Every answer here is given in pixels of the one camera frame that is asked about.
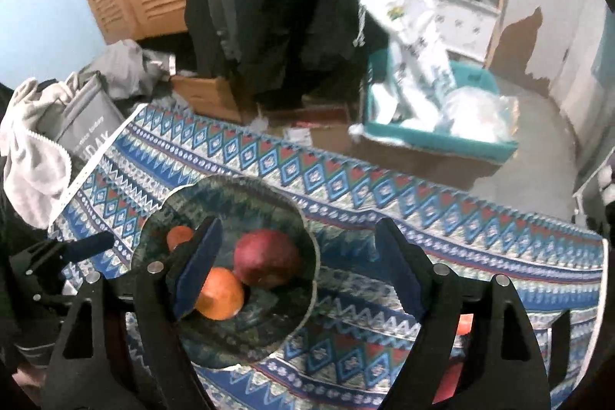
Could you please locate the small tangerine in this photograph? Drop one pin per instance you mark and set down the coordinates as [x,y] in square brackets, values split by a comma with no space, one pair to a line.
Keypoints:
[178,237]

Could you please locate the white shoe rack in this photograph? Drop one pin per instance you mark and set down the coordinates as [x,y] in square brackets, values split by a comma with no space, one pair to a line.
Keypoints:
[588,189]

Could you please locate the black hooded coat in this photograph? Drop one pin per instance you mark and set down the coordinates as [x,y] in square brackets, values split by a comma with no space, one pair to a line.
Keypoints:
[298,6]

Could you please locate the orange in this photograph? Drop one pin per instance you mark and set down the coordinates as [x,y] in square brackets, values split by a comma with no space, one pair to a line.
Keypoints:
[464,324]
[223,294]

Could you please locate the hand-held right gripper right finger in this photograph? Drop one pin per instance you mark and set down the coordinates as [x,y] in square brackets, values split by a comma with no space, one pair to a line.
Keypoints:
[401,266]

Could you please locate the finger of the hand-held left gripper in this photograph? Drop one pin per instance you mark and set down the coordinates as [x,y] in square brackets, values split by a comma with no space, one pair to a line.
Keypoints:
[89,245]

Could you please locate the clear plastic bag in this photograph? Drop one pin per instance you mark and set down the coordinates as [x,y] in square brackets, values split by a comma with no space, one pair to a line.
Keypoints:
[480,114]

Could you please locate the blue patterned tablecloth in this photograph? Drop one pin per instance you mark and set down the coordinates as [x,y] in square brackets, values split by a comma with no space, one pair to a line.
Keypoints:
[384,194]

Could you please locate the cardboard box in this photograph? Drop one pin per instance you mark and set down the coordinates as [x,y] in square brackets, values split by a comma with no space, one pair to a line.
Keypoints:
[432,165]

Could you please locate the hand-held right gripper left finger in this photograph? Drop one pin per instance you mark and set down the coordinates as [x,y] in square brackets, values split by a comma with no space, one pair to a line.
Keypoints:
[197,266]

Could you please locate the teal plastic crate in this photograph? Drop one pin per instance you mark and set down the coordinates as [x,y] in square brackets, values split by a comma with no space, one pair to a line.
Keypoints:
[432,141]

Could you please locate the white perforated basket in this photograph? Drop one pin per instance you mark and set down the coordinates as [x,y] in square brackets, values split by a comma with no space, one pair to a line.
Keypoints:
[466,23]

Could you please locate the dark patterned glass bowl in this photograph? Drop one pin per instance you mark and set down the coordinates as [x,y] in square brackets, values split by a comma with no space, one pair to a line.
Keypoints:
[269,314]

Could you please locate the white door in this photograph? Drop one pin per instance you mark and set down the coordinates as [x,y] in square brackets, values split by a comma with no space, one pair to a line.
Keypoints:
[567,30]

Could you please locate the wooden drawer box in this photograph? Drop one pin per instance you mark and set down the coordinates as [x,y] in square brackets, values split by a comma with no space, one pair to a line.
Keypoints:
[206,95]

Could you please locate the grey printed tote bag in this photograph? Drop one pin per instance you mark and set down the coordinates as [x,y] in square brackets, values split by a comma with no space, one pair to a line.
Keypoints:
[89,122]

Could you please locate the red apple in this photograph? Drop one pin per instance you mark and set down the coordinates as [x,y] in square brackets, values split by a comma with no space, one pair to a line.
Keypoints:
[266,258]
[451,381]

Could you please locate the white rice bag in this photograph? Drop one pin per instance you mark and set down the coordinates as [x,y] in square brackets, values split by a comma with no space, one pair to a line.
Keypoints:
[413,35]

